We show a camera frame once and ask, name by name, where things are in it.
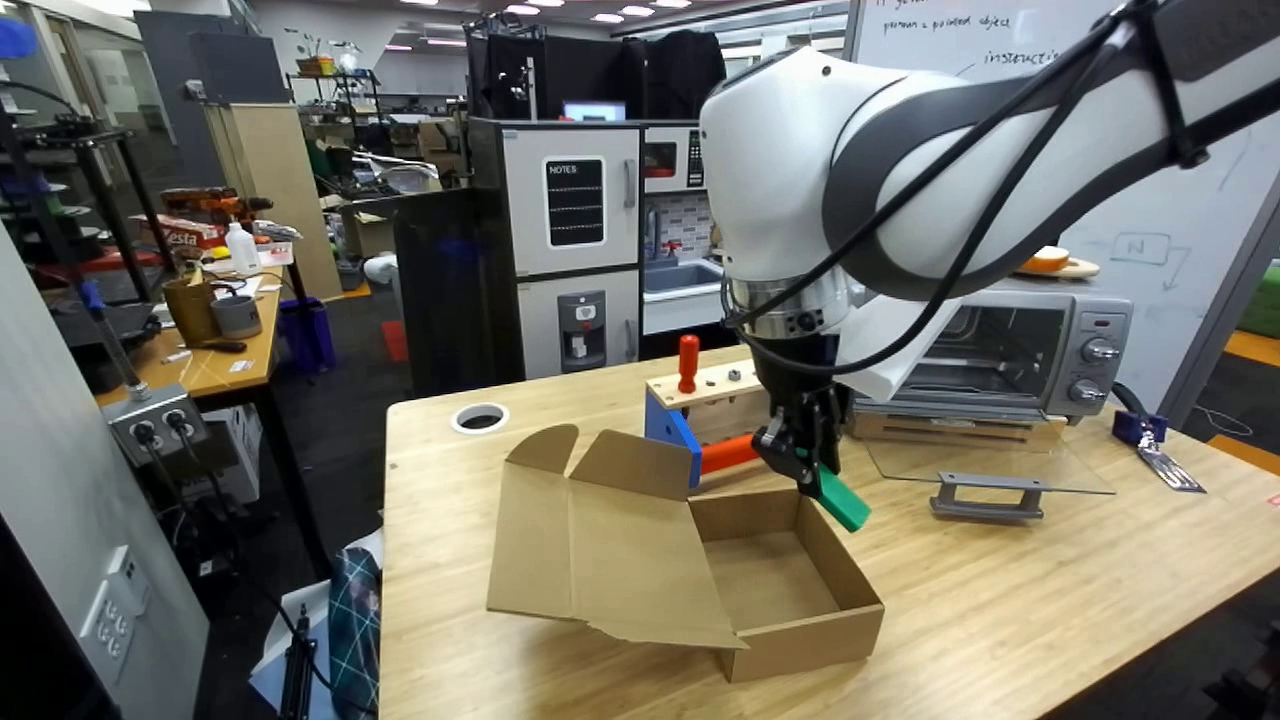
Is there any glass oven door with handle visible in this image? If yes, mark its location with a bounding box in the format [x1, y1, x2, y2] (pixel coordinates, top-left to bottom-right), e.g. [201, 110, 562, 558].
[856, 426, 1120, 530]

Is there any open brown cardboard box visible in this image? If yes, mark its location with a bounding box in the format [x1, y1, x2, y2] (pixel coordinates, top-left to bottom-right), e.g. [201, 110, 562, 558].
[483, 419, 887, 685]

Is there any green rectangular block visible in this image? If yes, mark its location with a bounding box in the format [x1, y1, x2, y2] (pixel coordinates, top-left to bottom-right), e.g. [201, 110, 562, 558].
[814, 459, 875, 537]

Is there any blue spatula holder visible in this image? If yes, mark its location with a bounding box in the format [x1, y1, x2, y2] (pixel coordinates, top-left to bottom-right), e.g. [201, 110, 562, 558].
[1111, 408, 1172, 452]

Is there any white toy kitchen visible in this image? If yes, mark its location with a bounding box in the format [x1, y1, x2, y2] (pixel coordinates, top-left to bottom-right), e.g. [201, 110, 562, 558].
[464, 116, 732, 391]

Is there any orange toy peg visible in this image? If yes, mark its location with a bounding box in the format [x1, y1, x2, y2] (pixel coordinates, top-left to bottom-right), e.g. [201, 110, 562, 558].
[673, 331, 703, 399]

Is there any black oven power cord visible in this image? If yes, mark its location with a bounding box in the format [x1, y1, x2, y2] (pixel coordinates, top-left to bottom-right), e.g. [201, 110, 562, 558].
[1108, 377, 1165, 434]

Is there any metal spatula black handle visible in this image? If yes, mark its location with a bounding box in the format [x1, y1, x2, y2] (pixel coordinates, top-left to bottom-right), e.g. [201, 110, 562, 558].
[1131, 434, 1213, 495]

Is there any grey power outlet box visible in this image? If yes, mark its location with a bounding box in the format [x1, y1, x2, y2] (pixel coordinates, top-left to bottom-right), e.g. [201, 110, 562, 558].
[103, 386, 211, 471]

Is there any white plastic bottle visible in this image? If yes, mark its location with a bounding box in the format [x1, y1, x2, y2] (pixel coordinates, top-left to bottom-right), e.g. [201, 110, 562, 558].
[219, 215, 264, 280]

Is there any white wall power strip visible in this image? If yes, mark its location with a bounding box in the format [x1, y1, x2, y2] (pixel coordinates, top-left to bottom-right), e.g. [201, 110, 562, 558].
[76, 541, 151, 691]

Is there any round wooden plate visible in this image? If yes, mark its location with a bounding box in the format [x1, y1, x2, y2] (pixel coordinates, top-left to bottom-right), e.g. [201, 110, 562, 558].
[1015, 245, 1104, 283]

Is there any small brown cardboard box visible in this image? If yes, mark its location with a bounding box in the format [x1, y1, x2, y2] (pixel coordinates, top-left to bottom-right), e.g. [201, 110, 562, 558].
[160, 268, 232, 351]

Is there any grey toaster oven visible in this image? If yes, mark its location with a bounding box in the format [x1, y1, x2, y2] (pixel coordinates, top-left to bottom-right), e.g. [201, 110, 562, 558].
[852, 277, 1135, 434]

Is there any plaid cloth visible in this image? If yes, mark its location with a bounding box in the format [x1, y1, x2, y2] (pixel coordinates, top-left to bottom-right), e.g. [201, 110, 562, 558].
[330, 537, 390, 720]

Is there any wooden background desk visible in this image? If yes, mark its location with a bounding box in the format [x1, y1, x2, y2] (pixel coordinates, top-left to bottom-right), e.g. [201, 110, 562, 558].
[94, 264, 291, 418]

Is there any blue bin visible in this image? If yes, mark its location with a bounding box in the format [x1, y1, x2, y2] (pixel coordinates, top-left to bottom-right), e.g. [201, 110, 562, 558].
[276, 291, 340, 377]

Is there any white table cable grommet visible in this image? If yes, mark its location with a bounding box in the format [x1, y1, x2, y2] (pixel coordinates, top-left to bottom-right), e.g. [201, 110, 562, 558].
[449, 396, 511, 442]

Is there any orange toy hammer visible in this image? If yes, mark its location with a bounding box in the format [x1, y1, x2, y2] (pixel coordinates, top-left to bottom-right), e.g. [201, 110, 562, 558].
[695, 434, 766, 481]

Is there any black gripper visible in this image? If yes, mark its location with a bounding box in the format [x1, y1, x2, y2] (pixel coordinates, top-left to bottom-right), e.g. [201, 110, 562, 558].
[754, 331, 848, 495]

